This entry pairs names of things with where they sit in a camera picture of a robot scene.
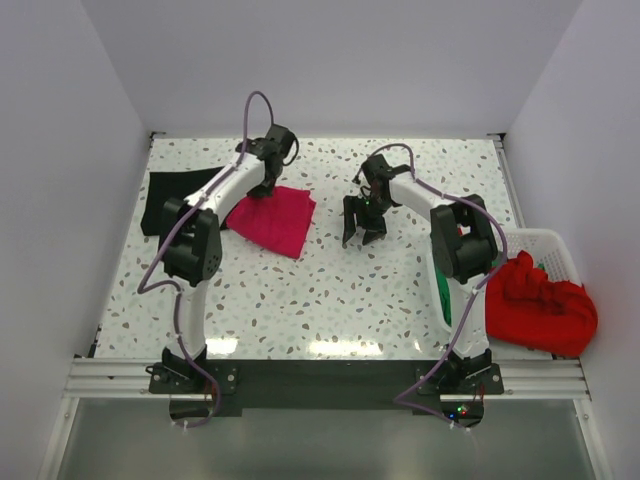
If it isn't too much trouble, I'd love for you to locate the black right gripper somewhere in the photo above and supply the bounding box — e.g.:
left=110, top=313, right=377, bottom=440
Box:
left=343, top=194, right=394, bottom=246

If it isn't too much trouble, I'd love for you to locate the magenta t shirt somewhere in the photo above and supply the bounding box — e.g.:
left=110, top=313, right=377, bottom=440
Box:
left=225, top=186, right=316, bottom=259

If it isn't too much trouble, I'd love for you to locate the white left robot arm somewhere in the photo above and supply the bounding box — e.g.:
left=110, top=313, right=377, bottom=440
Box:
left=159, top=124, right=299, bottom=392

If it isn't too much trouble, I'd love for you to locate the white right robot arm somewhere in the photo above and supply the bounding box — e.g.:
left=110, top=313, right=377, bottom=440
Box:
left=342, top=153, right=506, bottom=393

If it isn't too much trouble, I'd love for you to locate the green t shirt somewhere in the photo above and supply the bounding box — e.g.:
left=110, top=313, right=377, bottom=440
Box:
left=430, top=264, right=452, bottom=330

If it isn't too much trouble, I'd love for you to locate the folded black t shirt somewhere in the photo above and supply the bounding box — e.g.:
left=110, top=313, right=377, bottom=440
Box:
left=140, top=167, right=226, bottom=237

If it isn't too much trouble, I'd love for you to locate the red t shirt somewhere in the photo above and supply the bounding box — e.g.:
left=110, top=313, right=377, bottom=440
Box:
left=485, top=251, right=598, bottom=357

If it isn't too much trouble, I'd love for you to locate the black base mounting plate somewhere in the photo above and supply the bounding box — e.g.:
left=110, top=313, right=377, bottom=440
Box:
left=145, top=359, right=505, bottom=427

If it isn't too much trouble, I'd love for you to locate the white plastic laundry basket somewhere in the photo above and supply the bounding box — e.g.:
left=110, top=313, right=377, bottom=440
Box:
left=445, top=250, right=598, bottom=359

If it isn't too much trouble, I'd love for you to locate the aluminium frame rail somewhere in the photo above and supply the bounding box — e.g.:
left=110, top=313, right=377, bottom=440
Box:
left=37, top=358, right=614, bottom=479

